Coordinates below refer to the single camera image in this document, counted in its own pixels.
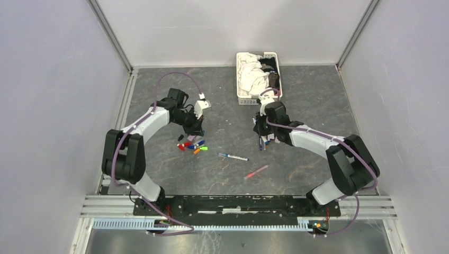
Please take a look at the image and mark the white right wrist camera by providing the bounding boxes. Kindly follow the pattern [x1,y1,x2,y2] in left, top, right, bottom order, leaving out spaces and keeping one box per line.
[259,96,276,116]

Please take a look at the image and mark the pink gel pen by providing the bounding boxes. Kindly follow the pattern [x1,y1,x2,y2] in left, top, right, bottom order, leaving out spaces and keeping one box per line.
[244,165,269,180]

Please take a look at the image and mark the white slotted cable duct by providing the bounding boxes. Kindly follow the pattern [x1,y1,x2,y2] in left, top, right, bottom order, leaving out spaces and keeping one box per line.
[93,219,312,232]

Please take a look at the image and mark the black cloth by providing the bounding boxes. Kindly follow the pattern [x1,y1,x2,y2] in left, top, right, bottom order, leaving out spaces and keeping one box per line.
[259,57,281,93]

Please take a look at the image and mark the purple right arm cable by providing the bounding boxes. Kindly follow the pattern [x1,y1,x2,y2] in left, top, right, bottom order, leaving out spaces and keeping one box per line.
[258,87,380,238]

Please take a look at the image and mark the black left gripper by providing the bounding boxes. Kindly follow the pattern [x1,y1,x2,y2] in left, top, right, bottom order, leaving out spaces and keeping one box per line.
[172,107,205,137]

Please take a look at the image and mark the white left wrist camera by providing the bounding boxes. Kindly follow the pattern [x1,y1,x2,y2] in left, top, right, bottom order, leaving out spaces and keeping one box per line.
[194,100,211,119]

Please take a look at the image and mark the white cloth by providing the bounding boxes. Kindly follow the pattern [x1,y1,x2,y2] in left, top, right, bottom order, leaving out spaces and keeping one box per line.
[236,52,269,97]

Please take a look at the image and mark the white plastic basket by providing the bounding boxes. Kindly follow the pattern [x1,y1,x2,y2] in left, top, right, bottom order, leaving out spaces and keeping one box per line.
[236,51,282,105]

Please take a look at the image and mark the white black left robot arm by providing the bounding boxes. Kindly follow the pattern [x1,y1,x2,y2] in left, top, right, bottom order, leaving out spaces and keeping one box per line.
[101,88,211,216]

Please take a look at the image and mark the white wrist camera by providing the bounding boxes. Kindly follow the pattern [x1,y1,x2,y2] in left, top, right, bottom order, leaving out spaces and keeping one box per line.
[194,100,211,119]
[259,96,276,116]

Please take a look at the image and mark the clear blue ballpoint pen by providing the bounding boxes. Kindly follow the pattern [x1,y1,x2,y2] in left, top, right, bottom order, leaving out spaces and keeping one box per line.
[218,153,249,161]

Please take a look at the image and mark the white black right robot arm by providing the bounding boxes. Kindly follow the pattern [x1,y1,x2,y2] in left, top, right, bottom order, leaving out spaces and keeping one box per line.
[253,100,380,216]

